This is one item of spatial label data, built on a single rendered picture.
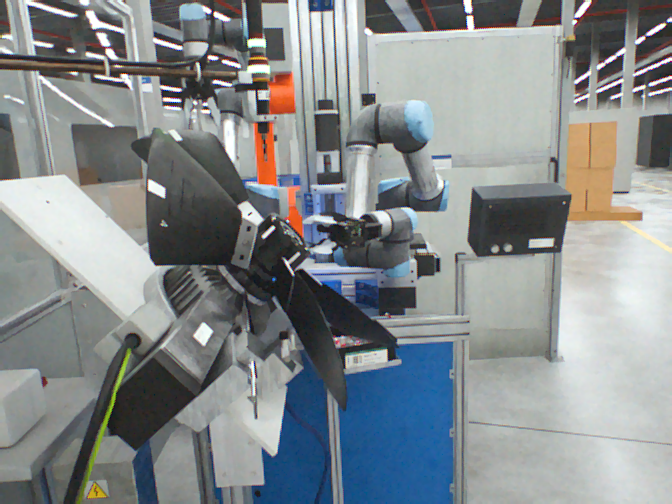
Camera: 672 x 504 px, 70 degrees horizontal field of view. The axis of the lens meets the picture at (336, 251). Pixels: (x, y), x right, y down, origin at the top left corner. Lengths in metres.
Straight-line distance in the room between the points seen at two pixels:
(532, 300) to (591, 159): 5.98
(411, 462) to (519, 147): 1.96
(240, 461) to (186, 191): 0.58
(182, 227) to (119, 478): 0.52
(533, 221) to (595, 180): 7.63
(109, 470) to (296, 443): 0.79
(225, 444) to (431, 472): 0.92
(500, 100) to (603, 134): 6.11
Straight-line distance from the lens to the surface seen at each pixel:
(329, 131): 1.88
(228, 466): 1.12
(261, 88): 1.08
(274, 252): 0.95
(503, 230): 1.50
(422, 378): 1.64
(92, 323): 1.05
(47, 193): 1.09
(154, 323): 0.79
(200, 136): 1.17
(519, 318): 3.29
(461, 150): 2.98
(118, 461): 1.06
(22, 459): 1.12
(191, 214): 0.80
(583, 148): 9.05
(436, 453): 1.79
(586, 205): 9.17
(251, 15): 1.10
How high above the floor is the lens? 1.39
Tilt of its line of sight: 12 degrees down
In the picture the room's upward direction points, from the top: 3 degrees counter-clockwise
